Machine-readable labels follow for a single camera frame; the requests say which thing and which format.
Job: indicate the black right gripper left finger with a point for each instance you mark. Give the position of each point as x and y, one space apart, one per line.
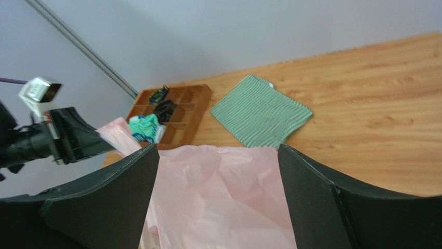
104 209

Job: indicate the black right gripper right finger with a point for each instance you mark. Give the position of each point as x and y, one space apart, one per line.
329 209

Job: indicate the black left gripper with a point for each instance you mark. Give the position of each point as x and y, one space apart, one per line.
71 139

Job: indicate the pink plastic bag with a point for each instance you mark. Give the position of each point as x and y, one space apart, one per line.
218 197

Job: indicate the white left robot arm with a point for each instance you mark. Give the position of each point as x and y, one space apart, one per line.
21 145

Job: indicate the teal patterned socks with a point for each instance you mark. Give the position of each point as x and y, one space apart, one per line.
146 128

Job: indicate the dark green item in tray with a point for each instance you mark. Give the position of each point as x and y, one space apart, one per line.
158 96

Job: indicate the black item in tray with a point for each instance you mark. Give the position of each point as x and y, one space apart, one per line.
164 111

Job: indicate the green striped cloth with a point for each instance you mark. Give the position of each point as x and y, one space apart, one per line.
258 115

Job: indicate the wooden compartment tray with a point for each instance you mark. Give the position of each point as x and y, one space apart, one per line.
191 103

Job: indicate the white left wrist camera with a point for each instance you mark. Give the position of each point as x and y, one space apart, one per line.
38 94

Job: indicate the aluminium frame post left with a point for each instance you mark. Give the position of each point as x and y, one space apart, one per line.
50 16

